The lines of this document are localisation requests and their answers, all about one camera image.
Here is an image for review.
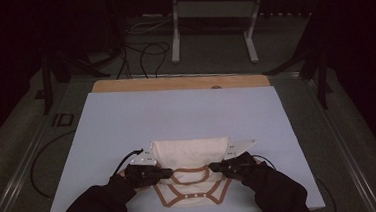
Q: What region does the black floor cable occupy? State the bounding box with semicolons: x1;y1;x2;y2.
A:
26;128;82;201

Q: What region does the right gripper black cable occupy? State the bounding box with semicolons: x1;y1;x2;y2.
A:
251;153;278;172

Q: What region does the wooden table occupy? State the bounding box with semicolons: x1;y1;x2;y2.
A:
90;68;272;100

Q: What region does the person's left hand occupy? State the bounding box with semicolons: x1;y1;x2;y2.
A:
117;163;145;191

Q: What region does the person's right hand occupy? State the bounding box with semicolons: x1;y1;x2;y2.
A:
239;157;271;185

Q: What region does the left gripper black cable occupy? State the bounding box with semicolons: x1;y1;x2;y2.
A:
111;148;147;176

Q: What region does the light blue mat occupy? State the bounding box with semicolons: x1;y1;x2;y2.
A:
37;76;327;212

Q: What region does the white metal stand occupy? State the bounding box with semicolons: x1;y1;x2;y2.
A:
167;0;270;70

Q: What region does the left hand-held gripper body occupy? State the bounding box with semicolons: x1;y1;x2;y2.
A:
125;147;167;189

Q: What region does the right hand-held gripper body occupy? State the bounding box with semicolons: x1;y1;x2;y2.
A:
223;138;260;182

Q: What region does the looped black cable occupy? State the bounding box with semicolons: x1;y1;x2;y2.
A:
136;40;174;79

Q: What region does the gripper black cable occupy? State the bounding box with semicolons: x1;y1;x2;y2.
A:
251;153;278;172
111;148;147;176

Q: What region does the white cable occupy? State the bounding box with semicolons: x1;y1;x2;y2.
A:
124;15;174;36

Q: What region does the black metal stand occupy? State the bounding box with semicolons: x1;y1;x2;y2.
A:
31;45;114;117
259;9;335;115

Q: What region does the cream baby bodysuit brown trim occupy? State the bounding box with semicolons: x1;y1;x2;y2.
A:
147;135;235;211

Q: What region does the metal floor rail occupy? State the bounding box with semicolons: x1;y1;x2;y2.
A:
0;80;101;212
268;66;376;212

